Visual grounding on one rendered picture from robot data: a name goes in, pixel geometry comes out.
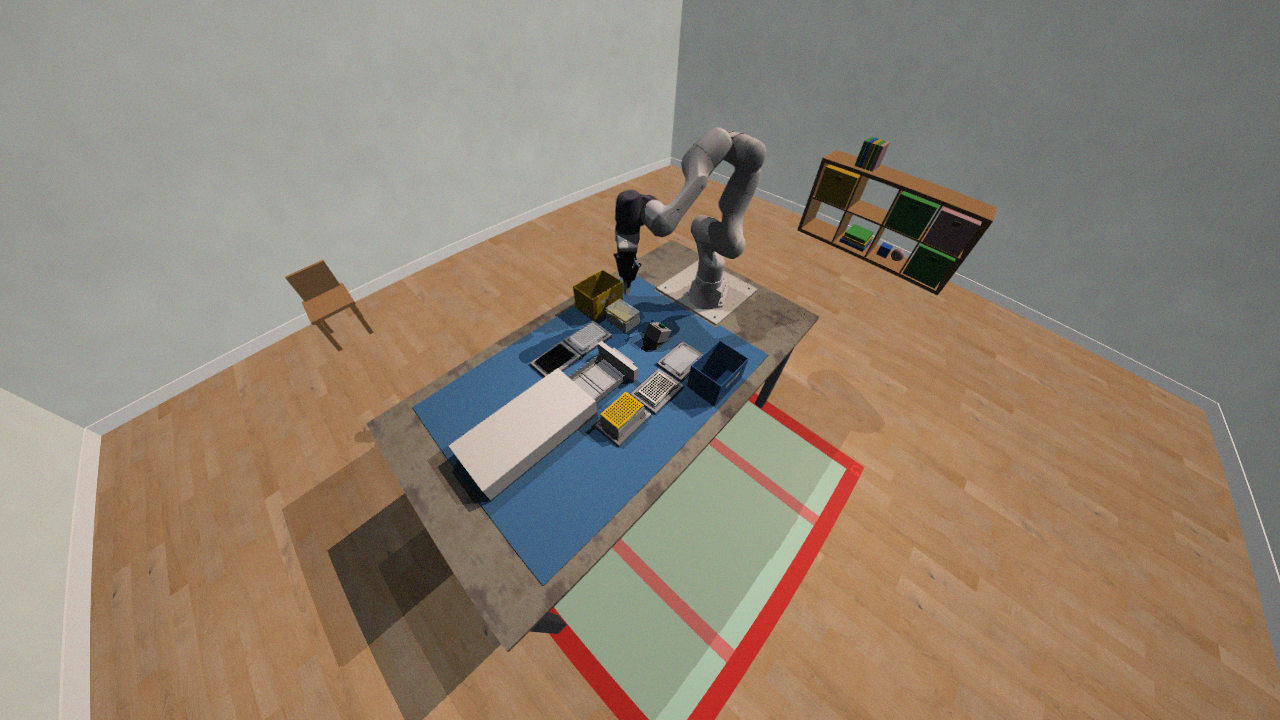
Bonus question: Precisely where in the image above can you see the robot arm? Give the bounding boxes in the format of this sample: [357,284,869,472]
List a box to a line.
[614,127,765,309]

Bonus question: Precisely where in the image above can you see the blue bench mat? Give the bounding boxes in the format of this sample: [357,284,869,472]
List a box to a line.
[413,275,769,585]

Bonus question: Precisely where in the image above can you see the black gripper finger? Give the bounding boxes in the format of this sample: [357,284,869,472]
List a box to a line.
[614,252,626,293]
[625,258,641,295]

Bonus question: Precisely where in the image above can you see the yellow bin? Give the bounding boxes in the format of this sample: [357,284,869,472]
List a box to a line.
[573,269,623,322]

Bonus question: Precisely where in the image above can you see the yellow plate with grid of black holes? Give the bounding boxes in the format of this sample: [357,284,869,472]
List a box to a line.
[600,392,644,438]

